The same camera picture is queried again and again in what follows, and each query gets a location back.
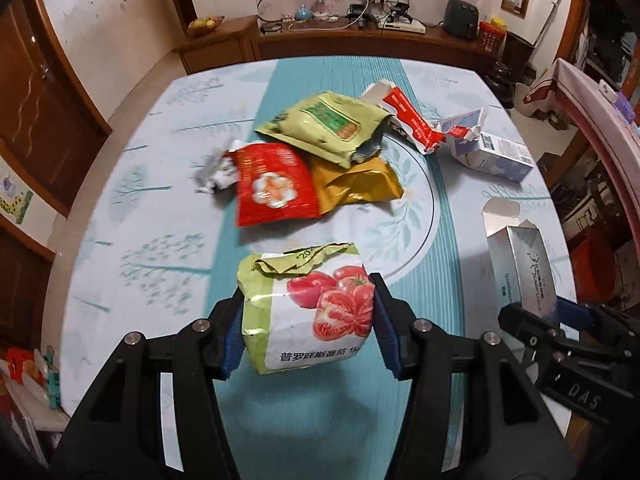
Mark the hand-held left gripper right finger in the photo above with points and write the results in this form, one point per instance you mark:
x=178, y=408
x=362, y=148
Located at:
x=387, y=340

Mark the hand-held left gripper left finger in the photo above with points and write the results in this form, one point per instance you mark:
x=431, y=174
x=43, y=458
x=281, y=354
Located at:
x=232, y=355

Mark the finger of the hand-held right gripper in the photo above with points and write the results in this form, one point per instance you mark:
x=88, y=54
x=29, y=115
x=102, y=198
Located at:
x=575, y=310
x=520, y=322

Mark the silver cardboard box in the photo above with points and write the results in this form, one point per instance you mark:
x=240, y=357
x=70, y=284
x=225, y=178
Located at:
x=530, y=270

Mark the tomato-print seed bag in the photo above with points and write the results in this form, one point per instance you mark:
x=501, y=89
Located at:
x=300, y=320

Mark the gold foil bag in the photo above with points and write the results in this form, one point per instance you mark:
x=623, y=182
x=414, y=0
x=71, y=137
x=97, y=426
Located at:
x=350, y=185

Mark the green foil bag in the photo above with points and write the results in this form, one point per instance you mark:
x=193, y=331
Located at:
x=320, y=120

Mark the red plastic bucket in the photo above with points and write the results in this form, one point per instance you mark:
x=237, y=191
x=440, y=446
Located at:
x=595, y=272

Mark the light blue tree-print tablecloth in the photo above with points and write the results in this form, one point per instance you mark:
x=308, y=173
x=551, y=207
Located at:
x=150, y=260

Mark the white and blue box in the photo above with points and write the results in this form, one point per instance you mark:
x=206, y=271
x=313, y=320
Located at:
x=495, y=157

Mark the red flower-print bag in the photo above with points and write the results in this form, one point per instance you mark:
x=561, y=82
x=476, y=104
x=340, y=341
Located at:
x=270, y=185

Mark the teal plastic toy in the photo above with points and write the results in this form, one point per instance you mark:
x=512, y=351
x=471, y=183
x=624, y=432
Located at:
x=52, y=377

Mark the crumpled silver wrapper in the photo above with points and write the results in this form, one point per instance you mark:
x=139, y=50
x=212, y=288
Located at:
x=215, y=172

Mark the pink cloth covered table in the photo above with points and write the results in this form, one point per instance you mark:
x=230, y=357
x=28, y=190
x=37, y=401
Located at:
x=590, y=105

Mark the brown wooden door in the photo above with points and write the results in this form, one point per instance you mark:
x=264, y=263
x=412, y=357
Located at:
x=45, y=110
x=20, y=290

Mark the torn red and white carton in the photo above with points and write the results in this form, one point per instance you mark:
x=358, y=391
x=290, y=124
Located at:
x=410, y=115

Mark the black ceramic urn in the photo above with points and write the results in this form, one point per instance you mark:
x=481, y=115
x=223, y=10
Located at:
x=500, y=85

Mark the dark carved wooden stand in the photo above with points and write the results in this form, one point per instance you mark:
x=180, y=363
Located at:
x=517, y=55

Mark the red plastic basket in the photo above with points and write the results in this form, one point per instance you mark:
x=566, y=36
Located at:
x=492, y=37

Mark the glass display cabinet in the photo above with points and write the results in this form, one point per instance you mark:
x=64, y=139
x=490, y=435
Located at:
x=605, y=25

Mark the wooden sideboard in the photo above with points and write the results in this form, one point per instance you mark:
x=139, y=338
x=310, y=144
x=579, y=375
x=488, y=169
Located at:
x=220, y=50

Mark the dark green toaster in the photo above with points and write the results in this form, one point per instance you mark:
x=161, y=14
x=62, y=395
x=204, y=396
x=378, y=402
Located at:
x=462, y=17

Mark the white set-top box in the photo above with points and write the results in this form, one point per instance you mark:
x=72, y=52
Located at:
x=400, y=26

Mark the wooden fruit bowl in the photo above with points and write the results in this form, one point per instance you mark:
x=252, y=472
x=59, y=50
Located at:
x=205, y=27

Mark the small blue teapot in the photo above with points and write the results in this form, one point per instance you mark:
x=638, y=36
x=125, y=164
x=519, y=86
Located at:
x=301, y=14

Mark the giraffe wall sticker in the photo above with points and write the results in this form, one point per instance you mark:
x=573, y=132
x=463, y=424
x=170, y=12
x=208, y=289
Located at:
x=15, y=200

